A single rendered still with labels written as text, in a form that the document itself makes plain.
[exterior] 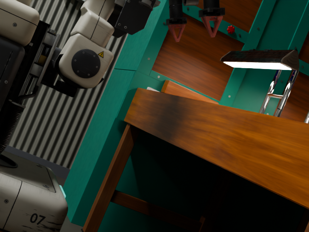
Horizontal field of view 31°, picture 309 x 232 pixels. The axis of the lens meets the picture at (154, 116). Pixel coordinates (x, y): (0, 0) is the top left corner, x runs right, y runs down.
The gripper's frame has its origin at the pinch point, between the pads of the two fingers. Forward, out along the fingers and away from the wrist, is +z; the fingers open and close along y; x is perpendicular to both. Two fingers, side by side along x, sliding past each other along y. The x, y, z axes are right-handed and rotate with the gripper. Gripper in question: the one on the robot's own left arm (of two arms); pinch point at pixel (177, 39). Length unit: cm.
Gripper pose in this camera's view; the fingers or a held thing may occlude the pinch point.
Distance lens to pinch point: 244.5
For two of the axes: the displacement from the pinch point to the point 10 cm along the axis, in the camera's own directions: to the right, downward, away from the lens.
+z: 0.5, 9.9, 1.1
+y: -2.5, -0.9, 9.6
